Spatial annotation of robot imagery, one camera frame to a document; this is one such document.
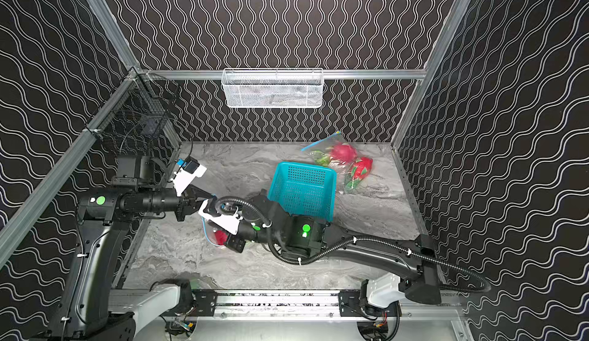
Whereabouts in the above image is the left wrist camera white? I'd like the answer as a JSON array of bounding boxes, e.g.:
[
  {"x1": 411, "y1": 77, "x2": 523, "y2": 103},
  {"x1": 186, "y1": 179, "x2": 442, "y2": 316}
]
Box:
[{"x1": 172, "y1": 156, "x2": 207, "y2": 197}]

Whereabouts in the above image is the white mesh wall basket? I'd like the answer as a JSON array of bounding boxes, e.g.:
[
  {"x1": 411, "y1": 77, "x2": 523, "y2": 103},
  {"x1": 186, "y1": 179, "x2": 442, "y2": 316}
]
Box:
[{"x1": 221, "y1": 68, "x2": 325, "y2": 109}]

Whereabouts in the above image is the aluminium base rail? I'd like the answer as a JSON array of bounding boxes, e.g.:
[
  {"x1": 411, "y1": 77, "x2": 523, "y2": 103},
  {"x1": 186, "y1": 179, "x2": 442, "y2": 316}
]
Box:
[{"x1": 109, "y1": 290, "x2": 462, "y2": 322}]

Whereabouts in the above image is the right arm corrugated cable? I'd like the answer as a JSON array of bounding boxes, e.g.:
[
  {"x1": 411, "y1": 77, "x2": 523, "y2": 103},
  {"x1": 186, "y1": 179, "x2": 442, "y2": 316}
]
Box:
[{"x1": 213, "y1": 195, "x2": 492, "y2": 293}]

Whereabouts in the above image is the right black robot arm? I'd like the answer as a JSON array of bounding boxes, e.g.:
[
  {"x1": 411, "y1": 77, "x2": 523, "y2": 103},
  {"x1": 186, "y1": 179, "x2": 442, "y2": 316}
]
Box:
[{"x1": 215, "y1": 194, "x2": 441, "y2": 305}]

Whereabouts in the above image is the teal plastic basket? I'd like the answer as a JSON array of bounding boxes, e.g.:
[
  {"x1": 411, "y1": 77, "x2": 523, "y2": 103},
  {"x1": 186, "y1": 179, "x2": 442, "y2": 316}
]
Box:
[{"x1": 268, "y1": 161, "x2": 337, "y2": 222}]

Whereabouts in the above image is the dragon fruit bag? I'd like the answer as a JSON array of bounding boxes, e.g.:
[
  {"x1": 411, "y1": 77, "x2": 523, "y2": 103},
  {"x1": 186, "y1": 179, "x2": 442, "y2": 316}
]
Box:
[
  {"x1": 214, "y1": 230, "x2": 229, "y2": 247},
  {"x1": 345, "y1": 157, "x2": 374, "y2": 191},
  {"x1": 313, "y1": 142, "x2": 357, "y2": 168}
]

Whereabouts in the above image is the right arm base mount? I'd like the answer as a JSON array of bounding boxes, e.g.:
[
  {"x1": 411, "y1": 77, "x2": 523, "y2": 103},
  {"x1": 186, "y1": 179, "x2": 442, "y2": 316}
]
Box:
[{"x1": 337, "y1": 290, "x2": 397, "y2": 319}]

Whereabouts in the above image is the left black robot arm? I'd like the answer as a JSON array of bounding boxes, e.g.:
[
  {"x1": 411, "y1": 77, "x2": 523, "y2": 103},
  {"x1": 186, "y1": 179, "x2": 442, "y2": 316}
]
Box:
[{"x1": 33, "y1": 155, "x2": 212, "y2": 340}]

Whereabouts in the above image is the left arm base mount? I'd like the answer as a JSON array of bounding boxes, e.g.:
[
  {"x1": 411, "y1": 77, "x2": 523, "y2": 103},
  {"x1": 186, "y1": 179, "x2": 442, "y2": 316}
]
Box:
[{"x1": 163, "y1": 290, "x2": 218, "y2": 317}]

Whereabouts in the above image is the zip-top bag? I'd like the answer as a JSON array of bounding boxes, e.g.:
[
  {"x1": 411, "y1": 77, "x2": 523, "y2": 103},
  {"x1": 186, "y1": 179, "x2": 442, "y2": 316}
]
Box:
[
  {"x1": 301, "y1": 131, "x2": 374, "y2": 193},
  {"x1": 199, "y1": 214, "x2": 229, "y2": 247}
]

